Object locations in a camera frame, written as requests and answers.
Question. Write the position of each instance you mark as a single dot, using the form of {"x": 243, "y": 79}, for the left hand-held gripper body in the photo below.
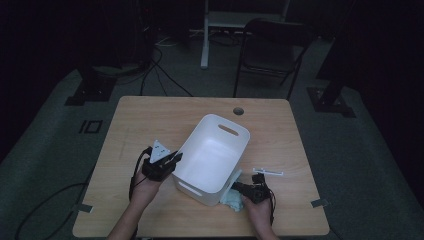
{"x": 156, "y": 170}

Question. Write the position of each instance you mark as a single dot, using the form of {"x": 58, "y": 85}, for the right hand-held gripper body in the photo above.
{"x": 258, "y": 193}

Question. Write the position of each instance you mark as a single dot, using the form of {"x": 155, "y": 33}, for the light blue quilted cloth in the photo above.
{"x": 233, "y": 201}

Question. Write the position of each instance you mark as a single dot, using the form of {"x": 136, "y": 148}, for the white plastic basket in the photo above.
{"x": 210, "y": 160}

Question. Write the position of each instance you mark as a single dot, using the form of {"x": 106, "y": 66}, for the person's right hand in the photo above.
{"x": 260, "y": 215}

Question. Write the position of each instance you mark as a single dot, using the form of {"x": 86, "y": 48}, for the person's left hand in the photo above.
{"x": 145, "y": 191}

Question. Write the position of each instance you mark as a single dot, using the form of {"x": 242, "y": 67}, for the grey tape piece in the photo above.
{"x": 320, "y": 202}
{"x": 81, "y": 208}

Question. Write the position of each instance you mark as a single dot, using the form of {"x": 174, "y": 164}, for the grey round table grommet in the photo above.
{"x": 238, "y": 111}

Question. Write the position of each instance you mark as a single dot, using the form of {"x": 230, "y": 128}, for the black stand base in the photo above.
{"x": 330, "y": 100}
{"x": 91, "y": 88}

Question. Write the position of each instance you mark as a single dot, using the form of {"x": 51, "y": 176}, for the dark equipment tower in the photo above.
{"x": 146, "y": 33}

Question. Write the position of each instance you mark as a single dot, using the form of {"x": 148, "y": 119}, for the black folding chair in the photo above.
{"x": 273, "y": 43}

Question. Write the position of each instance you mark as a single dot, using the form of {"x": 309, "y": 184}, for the white metal desk frame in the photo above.
{"x": 213, "y": 20}

